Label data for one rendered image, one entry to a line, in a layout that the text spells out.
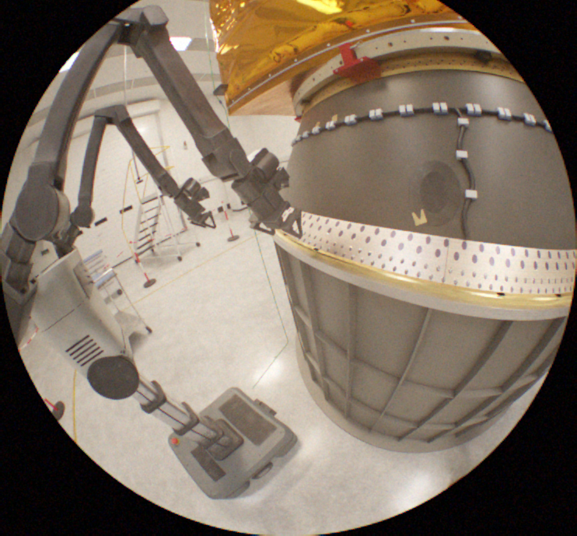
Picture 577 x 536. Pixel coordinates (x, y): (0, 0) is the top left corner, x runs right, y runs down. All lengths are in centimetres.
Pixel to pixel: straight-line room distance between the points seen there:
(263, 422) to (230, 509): 72
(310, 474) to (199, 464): 61
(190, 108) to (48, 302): 48
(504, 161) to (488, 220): 13
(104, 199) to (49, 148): 708
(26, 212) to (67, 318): 27
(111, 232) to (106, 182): 167
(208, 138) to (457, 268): 49
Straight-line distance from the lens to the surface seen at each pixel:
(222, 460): 126
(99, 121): 85
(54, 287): 51
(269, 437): 120
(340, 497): 140
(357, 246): 43
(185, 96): 41
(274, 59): 96
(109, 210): 738
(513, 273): 43
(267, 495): 145
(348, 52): 66
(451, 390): 72
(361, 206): 46
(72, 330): 54
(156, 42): 47
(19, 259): 38
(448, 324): 47
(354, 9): 80
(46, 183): 33
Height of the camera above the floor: 139
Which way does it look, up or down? 24 degrees down
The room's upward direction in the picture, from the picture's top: 12 degrees counter-clockwise
